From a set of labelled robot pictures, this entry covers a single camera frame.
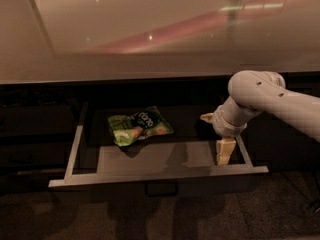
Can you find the dark cabinet door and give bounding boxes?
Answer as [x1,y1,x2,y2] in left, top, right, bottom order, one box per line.
[246,73,320,173]

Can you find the green snack bag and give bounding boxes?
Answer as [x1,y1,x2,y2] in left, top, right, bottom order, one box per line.
[107,106,174,147]

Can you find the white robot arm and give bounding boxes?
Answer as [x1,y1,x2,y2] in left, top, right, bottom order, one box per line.
[200,70,320,165]

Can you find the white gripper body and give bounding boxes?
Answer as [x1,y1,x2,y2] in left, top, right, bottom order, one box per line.
[212,105,248,138]

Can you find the dark drawer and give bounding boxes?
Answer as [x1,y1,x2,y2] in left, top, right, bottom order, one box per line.
[0,105,74,137]
[0,142,70,167]
[49,102,268,197]
[0,168,65,195]

